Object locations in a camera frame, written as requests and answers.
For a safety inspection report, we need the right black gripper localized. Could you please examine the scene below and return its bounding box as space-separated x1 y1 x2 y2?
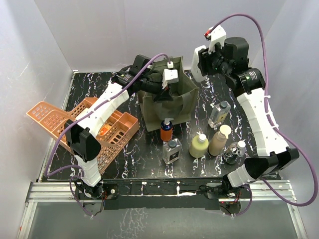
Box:
198 41 231 78

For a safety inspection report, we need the olive green canvas bag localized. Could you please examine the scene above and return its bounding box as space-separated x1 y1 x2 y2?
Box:
137 56 199 132

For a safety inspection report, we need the white rectangular lotion bottle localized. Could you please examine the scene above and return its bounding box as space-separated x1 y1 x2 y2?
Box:
190 45 208 83

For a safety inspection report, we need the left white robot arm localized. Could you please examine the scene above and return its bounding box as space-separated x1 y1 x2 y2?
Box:
62 53 171 199

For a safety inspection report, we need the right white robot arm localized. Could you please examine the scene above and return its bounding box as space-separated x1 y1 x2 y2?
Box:
193 37 300 198

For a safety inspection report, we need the orange bottle blue pump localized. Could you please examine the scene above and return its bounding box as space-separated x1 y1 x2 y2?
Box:
160 118 173 142

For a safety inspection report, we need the clear square bottle black cap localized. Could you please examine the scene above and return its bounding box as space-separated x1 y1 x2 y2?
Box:
208 101 231 128

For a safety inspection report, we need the clear square bottle grey cap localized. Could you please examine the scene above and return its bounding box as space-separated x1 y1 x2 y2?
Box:
162 138 182 164

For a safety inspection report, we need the orange plastic basket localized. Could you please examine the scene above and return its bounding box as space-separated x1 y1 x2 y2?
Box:
27 97 139 174

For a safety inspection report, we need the yellow green lotion bottle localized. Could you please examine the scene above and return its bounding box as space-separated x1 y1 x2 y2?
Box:
189 133 209 158

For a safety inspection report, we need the beige brown lotion bottle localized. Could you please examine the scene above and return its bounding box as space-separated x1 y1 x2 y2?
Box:
208 124 232 156

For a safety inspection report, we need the orange packet in basket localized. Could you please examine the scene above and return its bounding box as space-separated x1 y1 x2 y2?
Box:
98 124 111 136

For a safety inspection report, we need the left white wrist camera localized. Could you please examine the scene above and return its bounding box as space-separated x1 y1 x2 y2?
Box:
162 61 179 89

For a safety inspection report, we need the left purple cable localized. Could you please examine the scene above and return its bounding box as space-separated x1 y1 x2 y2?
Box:
44 52 172 220

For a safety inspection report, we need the purple cable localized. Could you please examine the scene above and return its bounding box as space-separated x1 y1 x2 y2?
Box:
205 13 319 219
44 52 172 220

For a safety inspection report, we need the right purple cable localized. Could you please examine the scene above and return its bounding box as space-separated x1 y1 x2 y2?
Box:
205 13 319 219

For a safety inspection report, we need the aluminium frame rail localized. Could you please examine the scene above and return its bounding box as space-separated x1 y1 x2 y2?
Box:
18 179 308 239

